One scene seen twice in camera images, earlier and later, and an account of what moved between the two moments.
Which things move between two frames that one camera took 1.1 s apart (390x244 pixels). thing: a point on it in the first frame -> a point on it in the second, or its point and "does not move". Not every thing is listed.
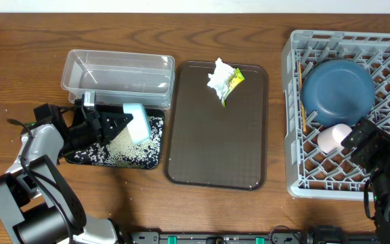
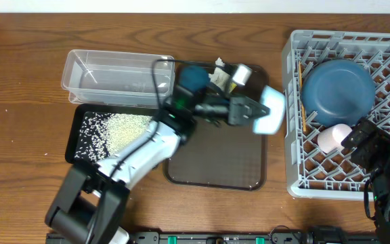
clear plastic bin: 120,78 does not move
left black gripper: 91,123 -> 235,112
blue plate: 338,91 does not move
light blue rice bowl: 139,126 -> 271,123
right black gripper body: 376,156 does not move
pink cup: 330,139 does not move
